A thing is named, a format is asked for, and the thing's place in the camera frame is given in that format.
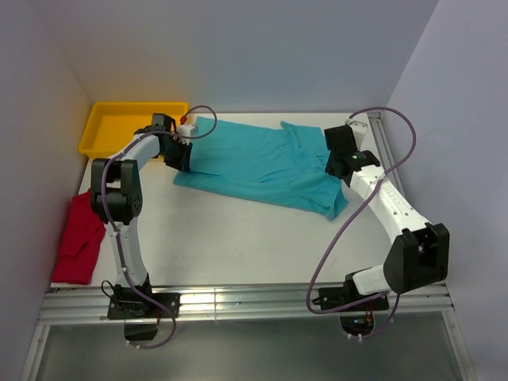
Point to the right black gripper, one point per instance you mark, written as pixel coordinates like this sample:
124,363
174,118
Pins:
329,168

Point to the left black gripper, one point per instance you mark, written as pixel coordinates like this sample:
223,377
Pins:
183,163

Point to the teal t shirt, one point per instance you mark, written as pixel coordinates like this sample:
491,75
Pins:
282,167

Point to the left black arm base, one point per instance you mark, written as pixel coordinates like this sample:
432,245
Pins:
141,317

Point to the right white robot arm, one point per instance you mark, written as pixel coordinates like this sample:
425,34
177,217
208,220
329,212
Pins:
419,249

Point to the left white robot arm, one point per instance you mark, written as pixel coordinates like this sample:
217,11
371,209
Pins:
116,197

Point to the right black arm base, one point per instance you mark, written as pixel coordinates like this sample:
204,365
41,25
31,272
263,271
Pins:
351,301

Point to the yellow plastic tray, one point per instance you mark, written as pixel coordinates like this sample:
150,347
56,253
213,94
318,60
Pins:
111,125

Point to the red t shirt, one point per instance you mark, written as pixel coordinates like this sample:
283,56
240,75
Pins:
80,244

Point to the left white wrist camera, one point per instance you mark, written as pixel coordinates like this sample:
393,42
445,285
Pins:
186,130

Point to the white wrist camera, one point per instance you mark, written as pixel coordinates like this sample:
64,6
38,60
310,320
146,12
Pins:
186,130
359,129

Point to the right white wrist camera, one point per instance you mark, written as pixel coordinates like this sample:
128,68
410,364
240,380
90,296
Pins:
359,129

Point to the front aluminium rail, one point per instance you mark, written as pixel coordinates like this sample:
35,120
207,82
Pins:
87,305

